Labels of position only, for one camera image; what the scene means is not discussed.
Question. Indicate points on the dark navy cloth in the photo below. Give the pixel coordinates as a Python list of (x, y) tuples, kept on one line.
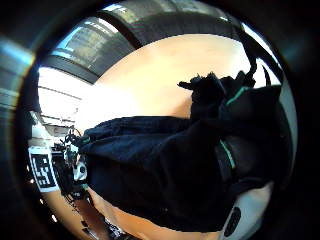
[(150, 166)]

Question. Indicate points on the white marker cube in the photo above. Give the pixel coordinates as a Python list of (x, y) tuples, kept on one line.
[(42, 168)]

